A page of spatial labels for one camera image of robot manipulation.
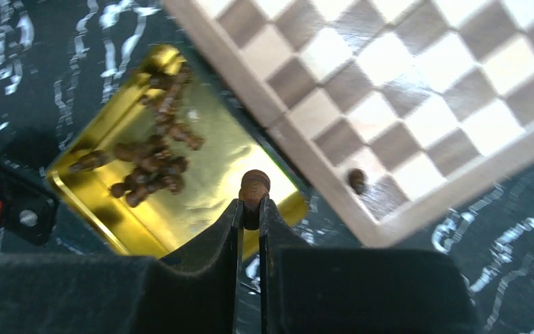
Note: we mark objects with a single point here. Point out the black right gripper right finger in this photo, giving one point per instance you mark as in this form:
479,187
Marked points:
308,289

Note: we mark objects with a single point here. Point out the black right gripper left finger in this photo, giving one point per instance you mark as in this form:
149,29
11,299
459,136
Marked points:
192,290

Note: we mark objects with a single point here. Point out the dark pawn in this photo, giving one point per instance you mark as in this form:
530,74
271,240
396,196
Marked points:
357,180
255,185

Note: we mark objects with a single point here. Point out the pile of dark chess pieces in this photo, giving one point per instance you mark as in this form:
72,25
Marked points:
156,167

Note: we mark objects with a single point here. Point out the gold tin with dark pieces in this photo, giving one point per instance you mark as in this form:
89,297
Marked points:
164,221

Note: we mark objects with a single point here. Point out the wooden folding chess board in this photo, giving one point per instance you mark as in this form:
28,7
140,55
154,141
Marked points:
433,100

